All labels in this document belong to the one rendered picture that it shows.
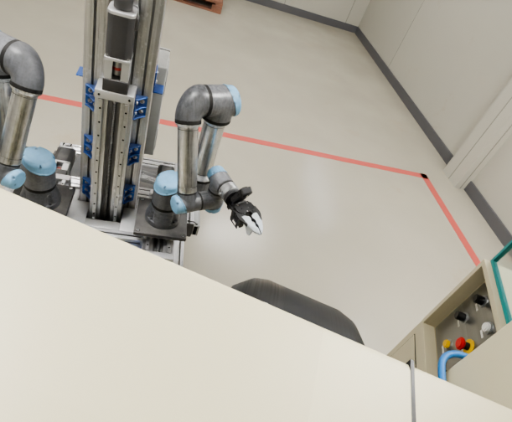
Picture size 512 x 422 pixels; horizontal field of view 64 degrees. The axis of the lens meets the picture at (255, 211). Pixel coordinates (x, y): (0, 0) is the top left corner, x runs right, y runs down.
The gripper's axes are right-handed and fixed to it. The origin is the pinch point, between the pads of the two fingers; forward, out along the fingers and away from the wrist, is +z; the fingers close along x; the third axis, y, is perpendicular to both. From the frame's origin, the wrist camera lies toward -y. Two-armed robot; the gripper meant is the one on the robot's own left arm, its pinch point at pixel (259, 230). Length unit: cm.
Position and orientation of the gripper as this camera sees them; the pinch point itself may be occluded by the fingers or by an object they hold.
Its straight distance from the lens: 145.0
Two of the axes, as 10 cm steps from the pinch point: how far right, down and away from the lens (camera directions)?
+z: 4.9, 6.9, -5.3
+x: -8.5, 2.6, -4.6
